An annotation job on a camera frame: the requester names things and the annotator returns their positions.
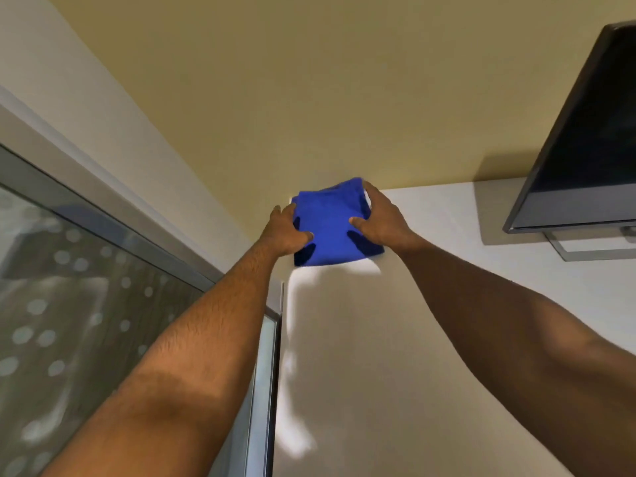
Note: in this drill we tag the person's left hand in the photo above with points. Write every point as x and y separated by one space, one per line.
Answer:
281 233

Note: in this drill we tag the person's right hand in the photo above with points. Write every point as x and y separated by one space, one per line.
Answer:
385 224

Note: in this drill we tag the person's right thumb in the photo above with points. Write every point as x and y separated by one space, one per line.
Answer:
358 223

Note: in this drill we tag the person's left thumb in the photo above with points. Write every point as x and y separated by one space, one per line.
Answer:
304 237

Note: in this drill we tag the blue cloth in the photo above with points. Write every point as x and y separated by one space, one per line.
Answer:
330 223

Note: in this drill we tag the person's left forearm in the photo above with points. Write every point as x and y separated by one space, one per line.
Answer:
184 372

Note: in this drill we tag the person's right forearm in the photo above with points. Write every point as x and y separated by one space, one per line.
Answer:
516 352

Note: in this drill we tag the frosted glass window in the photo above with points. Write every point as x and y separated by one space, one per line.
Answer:
99 312

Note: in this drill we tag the grey television stand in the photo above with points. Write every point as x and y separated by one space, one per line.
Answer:
591 245

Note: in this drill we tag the black flat screen television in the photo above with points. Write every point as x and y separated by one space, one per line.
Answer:
581 139

